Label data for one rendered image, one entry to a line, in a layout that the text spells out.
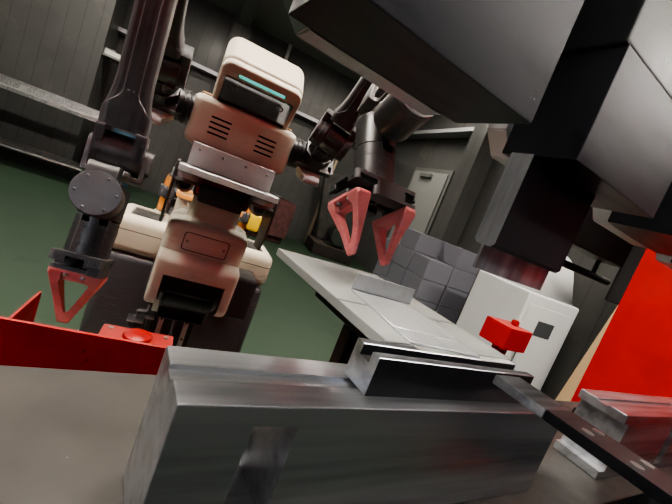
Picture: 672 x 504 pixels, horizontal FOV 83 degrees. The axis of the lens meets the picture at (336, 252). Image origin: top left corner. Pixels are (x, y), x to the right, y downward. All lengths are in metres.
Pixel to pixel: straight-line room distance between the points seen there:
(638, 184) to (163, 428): 0.38
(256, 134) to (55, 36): 6.35
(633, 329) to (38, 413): 1.17
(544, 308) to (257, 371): 3.49
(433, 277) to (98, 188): 4.15
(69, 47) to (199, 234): 6.29
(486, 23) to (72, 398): 0.38
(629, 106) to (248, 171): 0.87
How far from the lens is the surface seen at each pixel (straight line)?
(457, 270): 4.67
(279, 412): 0.24
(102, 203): 0.56
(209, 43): 7.95
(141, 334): 0.63
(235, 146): 1.08
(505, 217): 0.32
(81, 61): 7.21
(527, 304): 3.55
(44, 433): 0.35
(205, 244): 1.11
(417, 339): 0.35
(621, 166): 0.37
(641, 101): 0.37
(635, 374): 1.21
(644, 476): 0.32
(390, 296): 0.47
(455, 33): 0.22
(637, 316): 1.22
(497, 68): 0.24
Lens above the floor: 1.09
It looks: 7 degrees down
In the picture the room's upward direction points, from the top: 21 degrees clockwise
